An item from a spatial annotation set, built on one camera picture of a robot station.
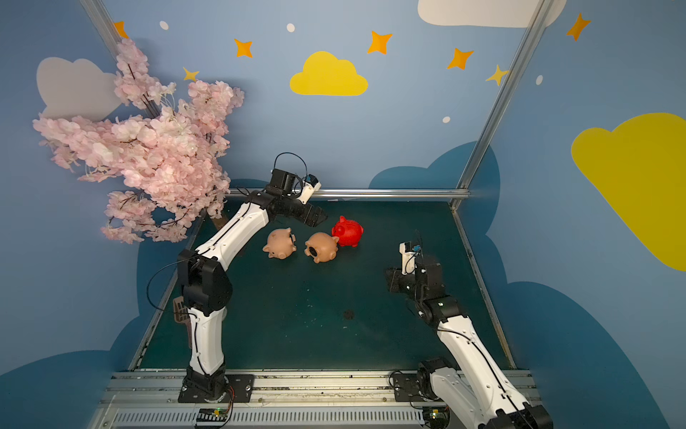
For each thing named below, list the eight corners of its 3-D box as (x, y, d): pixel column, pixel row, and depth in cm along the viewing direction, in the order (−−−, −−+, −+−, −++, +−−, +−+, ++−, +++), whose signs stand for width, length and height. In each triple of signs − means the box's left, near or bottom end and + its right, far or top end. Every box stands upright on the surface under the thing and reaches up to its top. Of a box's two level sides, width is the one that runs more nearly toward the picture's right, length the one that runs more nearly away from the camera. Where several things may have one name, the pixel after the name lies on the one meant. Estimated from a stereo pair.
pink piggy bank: (267, 260, 102) (263, 249, 96) (272, 238, 109) (268, 227, 103) (294, 260, 102) (291, 249, 97) (297, 238, 109) (295, 227, 103)
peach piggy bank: (304, 258, 103) (302, 248, 98) (314, 239, 109) (313, 229, 104) (330, 267, 101) (329, 257, 95) (339, 247, 106) (339, 237, 101)
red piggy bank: (330, 242, 108) (330, 230, 102) (340, 228, 113) (340, 215, 106) (353, 252, 105) (354, 239, 99) (362, 236, 110) (363, 224, 104)
